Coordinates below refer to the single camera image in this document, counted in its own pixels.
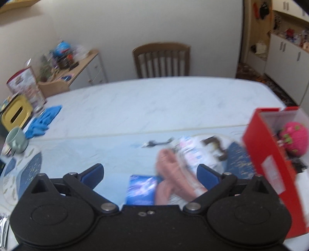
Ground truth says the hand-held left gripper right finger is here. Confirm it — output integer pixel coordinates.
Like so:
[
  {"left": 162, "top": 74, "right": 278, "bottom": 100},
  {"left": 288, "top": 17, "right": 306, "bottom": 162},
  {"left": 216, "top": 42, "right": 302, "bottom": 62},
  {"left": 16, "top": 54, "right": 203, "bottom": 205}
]
[{"left": 183, "top": 164, "right": 278, "bottom": 215}]

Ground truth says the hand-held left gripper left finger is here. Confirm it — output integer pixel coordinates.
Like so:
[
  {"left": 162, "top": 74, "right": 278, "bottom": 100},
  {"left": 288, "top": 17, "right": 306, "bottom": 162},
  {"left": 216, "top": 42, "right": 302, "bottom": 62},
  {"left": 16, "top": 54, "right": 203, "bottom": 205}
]
[{"left": 29, "top": 164, "right": 120, "bottom": 215}]

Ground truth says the white patterned pouch with cable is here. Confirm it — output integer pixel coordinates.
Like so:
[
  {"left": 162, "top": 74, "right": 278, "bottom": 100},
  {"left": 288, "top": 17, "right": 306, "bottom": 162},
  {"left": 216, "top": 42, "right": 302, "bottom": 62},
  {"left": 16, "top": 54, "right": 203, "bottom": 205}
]
[{"left": 172, "top": 135, "right": 228, "bottom": 175}]

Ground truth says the pink fleece hat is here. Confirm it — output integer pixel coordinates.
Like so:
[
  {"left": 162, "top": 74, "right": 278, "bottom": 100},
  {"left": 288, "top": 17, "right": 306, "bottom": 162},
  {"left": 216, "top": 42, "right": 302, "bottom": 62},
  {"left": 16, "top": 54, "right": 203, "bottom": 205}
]
[{"left": 154, "top": 148, "right": 208, "bottom": 205}]

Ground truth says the blue tissue packet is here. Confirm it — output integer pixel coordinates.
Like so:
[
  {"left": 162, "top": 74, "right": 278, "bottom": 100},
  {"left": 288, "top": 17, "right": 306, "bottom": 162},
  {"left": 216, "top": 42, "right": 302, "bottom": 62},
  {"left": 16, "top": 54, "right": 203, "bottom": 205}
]
[{"left": 126, "top": 174, "right": 161, "bottom": 205}]

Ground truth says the red shoe box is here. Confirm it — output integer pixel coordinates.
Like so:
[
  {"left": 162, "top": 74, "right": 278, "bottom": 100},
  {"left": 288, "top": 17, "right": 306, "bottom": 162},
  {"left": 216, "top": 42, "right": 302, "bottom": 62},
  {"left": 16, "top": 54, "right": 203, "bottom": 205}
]
[{"left": 242, "top": 106, "right": 309, "bottom": 238}]

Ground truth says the pink plush strawberry toy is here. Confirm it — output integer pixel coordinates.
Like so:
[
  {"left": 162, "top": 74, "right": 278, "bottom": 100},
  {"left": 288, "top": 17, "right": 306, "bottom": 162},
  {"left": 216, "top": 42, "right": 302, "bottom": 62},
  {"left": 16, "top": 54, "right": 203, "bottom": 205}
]
[{"left": 278, "top": 122, "right": 309, "bottom": 157}]

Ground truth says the blue starry round placemat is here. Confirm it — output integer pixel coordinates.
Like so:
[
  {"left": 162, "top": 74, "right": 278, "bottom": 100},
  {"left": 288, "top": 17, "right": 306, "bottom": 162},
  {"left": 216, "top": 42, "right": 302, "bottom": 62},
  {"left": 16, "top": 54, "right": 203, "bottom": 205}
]
[
  {"left": 3, "top": 151, "right": 42, "bottom": 196},
  {"left": 226, "top": 142, "right": 257, "bottom": 180}
]

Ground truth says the blue cloth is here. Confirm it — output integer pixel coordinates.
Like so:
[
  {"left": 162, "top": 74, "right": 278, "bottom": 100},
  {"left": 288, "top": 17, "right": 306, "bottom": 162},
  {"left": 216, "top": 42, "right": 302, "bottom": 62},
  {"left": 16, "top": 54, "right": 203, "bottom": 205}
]
[{"left": 36, "top": 105, "right": 63, "bottom": 126}]

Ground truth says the green mug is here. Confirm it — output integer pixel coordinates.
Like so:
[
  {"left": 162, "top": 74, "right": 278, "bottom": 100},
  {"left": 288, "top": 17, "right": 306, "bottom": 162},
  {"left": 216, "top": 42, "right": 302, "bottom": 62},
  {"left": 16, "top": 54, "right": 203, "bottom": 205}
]
[{"left": 5, "top": 127, "right": 29, "bottom": 153}]

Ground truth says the small light wooden chair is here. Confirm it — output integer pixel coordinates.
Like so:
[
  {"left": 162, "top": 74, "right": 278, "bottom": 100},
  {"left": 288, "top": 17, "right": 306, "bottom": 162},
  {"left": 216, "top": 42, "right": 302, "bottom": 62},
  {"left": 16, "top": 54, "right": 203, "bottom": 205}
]
[{"left": 37, "top": 80, "right": 70, "bottom": 97}]

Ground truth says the yellow tissue box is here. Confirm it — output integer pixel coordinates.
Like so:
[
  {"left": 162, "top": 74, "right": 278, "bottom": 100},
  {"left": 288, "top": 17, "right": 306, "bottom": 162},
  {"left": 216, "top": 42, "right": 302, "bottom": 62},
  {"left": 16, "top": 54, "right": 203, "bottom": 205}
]
[{"left": 1, "top": 95, "right": 33, "bottom": 131}]

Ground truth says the wood and white side cabinet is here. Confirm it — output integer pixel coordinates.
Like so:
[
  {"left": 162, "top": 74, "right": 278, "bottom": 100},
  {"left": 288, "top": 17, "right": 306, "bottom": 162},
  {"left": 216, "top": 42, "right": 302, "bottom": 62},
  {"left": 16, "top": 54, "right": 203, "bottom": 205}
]
[{"left": 37, "top": 49, "right": 108, "bottom": 97}]

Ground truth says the patterned rug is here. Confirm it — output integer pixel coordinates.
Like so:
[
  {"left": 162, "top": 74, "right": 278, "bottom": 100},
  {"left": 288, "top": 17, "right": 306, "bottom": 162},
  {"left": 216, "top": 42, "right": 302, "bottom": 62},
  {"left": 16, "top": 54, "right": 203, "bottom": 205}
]
[{"left": 236, "top": 63, "right": 291, "bottom": 105}]

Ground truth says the red printed carton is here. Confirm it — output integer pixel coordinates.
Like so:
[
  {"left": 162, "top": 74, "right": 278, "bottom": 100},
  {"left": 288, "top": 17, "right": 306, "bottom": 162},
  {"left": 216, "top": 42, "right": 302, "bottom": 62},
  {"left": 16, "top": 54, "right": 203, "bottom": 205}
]
[{"left": 6, "top": 68, "right": 47, "bottom": 108}]

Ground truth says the clear plastic bag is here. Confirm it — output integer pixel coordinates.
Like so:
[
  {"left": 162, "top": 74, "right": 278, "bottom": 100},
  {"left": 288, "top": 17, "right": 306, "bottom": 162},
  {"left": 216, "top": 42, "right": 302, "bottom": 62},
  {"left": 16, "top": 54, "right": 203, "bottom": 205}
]
[{"left": 72, "top": 45, "right": 91, "bottom": 59}]

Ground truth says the blue globe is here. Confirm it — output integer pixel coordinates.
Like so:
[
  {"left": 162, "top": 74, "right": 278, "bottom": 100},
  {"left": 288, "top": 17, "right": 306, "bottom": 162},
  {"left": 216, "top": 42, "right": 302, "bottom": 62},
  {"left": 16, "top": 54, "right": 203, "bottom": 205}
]
[{"left": 53, "top": 41, "right": 73, "bottom": 57}]

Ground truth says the brown slatted wooden chair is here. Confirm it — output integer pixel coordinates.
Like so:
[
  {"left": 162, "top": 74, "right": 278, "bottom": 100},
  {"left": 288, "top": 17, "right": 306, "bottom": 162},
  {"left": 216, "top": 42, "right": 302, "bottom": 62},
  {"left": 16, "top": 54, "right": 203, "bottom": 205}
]
[{"left": 132, "top": 43, "right": 191, "bottom": 79}]

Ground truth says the white plastic bag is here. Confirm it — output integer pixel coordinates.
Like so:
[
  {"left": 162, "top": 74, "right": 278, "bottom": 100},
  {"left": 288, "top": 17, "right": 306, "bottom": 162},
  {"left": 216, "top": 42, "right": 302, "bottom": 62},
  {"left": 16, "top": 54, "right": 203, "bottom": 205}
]
[{"left": 251, "top": 42, "right": 268, "bottom": 55}]

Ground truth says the black cap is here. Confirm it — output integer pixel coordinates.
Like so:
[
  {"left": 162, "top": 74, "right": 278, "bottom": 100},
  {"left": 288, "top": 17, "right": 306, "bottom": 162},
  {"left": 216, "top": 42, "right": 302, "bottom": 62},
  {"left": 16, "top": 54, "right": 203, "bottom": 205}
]
[{"left": 259, "top": 1, "right": 270, "bottom": 20}]

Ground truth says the black usb adapter cable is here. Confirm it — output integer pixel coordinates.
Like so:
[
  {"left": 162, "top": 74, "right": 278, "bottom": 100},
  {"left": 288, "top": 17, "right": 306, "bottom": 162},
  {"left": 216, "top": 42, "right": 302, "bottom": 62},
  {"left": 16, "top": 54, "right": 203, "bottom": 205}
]
[{"left": 142, "top": 137, "right": 175, "bottom": 148}]

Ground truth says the white and wood wall cabinet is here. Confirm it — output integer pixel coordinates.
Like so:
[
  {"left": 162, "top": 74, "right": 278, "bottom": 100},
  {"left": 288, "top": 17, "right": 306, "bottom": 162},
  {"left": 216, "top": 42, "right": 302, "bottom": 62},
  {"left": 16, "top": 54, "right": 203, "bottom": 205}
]
[{"left": 246, "top": 0, "right": 309, "bottom": 104}]

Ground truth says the wooden wall shelf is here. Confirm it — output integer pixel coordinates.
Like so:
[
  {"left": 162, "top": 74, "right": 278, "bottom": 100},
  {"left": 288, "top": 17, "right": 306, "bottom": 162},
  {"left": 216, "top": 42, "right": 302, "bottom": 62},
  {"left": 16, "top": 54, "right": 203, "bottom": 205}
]
[{"left": 0, "top": 0, "right": 40, "bottom": 14}]

